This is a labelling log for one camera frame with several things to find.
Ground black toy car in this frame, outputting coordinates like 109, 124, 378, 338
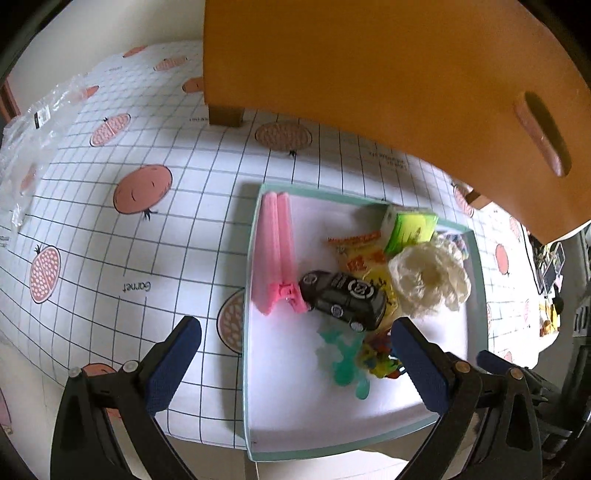
298, 270, 386, 333

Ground pink sealing clip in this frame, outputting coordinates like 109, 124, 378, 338
252, 191, 308, 316

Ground white tray with teal rim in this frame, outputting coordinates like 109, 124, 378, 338
241, 182, 490, 463

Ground translucent teal toy figure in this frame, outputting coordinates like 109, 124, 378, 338
315, 324, 370, 400

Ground pastel twisted pipe cleaner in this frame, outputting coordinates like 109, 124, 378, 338
444, 232, 470, 260

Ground green tissue pack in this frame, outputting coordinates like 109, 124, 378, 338
380, 204, 439, 256

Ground clear plastic bag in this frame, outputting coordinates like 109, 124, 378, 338
1, 75, 87, 233

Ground wooden nightstand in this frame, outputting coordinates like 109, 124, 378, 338
204, 1, 590, 243

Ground yellow snack packet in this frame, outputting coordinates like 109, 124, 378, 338
327, 230, 399, 331

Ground colourful plastic toy pieces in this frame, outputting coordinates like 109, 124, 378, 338
356, 332, 406, 380

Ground fruit print grid mat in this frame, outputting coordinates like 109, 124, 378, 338
1, 41, 541, 448

